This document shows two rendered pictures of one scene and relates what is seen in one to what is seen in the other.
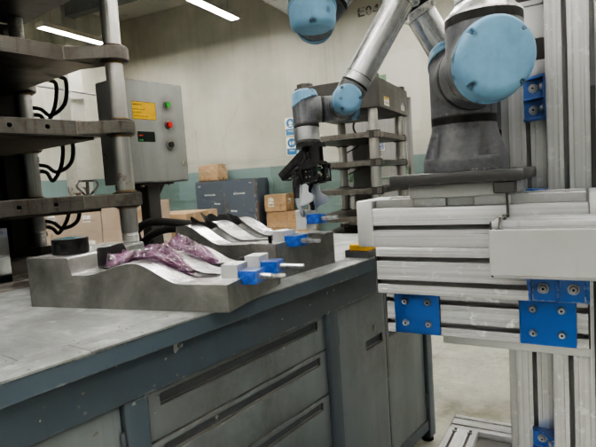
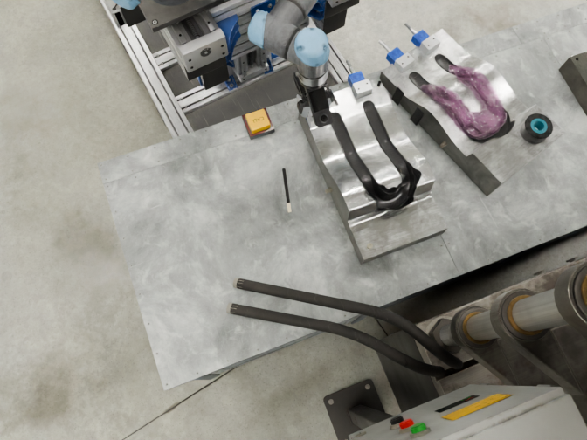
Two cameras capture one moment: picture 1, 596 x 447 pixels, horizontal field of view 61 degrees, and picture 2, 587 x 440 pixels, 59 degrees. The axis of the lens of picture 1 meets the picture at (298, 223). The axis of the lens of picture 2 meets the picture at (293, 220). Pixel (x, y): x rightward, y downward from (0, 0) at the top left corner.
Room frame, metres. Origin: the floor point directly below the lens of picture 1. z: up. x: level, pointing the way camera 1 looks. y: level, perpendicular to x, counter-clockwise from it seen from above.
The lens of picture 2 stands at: (2.13, 0.27, 2.25)
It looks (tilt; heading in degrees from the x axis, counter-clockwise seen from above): 73 degrees down; 208
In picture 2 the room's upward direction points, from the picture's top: 4 degrees clockwise
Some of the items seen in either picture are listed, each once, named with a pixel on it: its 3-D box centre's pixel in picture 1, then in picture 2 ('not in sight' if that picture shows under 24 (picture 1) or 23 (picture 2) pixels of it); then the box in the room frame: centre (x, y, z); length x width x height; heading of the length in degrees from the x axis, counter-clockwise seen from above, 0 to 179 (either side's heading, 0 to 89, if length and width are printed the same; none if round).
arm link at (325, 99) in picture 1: (340, 107); (277, 30); (1.48, -0.14, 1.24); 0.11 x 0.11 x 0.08; 2
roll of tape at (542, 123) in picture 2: (70, 245); (535, 128); (1.16, 0.53, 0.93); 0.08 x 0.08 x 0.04
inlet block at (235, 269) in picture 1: (255, 276); (418, 37); (1.01, 0.09, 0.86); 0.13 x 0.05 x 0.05; 69
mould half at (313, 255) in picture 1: (239, 243); (371, 165); (1.49, 0.18, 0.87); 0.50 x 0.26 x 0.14; 52
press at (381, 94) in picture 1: (362, 176); not in sight; (6.00, -0.80, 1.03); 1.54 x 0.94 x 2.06; 154
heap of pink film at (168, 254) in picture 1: (159, 252); (469, 98); (1.16, 0.32, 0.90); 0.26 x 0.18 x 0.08; 69
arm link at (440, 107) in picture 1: (463, 79); not in sight; (0.94, -0.32, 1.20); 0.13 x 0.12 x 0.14; 176
